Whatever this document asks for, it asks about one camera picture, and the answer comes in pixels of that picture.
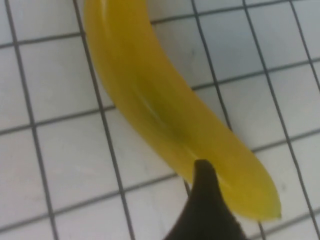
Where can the yellow toy banana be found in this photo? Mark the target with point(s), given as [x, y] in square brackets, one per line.
[150, 100]

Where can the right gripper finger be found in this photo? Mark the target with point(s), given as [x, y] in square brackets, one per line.
[203, 212]

